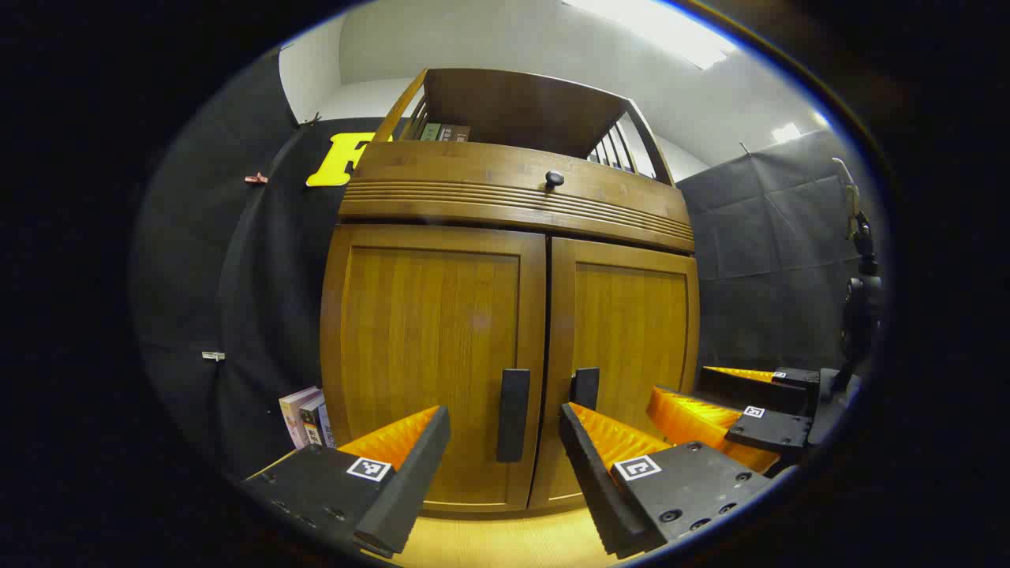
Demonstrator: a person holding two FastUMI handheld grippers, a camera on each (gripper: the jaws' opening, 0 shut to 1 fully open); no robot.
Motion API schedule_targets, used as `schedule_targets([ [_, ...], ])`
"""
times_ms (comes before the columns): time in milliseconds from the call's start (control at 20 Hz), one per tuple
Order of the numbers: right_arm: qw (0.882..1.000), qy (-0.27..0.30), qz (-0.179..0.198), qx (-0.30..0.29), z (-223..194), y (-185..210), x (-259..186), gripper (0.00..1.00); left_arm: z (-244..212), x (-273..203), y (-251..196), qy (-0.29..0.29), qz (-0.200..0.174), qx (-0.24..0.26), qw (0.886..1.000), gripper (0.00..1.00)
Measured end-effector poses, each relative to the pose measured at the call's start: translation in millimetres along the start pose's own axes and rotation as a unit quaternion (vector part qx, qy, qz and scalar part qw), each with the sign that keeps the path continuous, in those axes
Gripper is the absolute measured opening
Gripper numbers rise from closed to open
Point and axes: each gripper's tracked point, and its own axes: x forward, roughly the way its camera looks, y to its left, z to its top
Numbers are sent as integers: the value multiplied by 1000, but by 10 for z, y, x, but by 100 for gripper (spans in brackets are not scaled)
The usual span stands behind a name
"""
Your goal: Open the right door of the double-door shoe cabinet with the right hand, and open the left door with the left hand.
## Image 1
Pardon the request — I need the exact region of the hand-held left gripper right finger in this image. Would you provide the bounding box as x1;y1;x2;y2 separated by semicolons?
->
559;402;778;559

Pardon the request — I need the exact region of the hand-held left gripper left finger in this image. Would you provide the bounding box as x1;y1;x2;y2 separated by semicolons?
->
241;405;451;559

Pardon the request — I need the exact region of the wooden shoe cabinet door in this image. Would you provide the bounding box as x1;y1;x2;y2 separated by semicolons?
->
527;237;701;511
320;224;547;514

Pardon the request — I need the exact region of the wooden double-door shoe cabinet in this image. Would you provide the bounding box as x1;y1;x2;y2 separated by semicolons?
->
320;67;701;514

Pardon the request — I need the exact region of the black tripod stand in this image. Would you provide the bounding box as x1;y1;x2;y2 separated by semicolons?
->
832;158;885;379

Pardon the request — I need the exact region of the dark book with orange print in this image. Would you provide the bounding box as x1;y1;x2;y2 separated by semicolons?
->
300;394;329;449

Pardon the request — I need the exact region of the black backdrop cloth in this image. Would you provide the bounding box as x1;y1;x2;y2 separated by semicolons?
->
677;130;869;372
130;47;411;482

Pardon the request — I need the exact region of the wooden drawer with black knob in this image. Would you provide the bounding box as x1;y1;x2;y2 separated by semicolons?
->
339;140;695;253

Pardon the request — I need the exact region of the large ceiling light panel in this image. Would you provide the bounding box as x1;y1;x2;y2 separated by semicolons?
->
564;0;739;70

